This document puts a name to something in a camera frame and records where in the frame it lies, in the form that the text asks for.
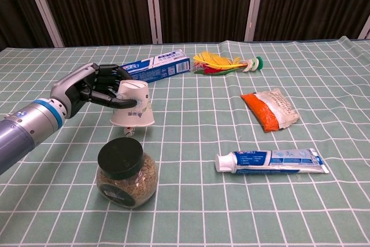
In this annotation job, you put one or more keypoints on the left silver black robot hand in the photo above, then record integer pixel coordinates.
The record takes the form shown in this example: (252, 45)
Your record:
(86, 85)

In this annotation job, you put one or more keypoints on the white paper cup blue flower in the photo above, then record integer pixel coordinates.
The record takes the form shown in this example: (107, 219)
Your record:
(133, 105)

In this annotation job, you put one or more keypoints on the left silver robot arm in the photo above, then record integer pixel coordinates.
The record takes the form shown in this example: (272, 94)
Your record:
(26, 128)

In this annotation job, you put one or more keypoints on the small white die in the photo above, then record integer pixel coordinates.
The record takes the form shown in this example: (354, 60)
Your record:
(129, 132)

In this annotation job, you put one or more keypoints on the blue toothpaste box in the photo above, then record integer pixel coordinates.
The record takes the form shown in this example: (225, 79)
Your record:
(164, 69)

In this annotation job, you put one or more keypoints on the glass jar black lid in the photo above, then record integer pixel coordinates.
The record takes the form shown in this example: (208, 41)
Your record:
(124, 171)

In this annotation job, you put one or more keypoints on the colourful feather shuttlecock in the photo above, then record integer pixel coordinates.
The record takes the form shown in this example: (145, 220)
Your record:
(219, 63)

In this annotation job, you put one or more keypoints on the green checked tablecloth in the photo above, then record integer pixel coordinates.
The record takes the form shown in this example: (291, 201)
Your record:
(202, 206)

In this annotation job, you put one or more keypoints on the orange and white snack packet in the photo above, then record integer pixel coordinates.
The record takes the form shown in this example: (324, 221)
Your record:
(267, 108)

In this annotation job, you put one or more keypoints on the blue white toothpaste tube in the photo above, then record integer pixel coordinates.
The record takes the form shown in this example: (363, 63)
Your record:
(277, 160)

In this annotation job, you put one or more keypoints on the white screen frame post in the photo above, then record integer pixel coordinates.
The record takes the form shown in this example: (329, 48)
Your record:
(254, 4)
(43, 7)
(153, 5)
(364, 28)

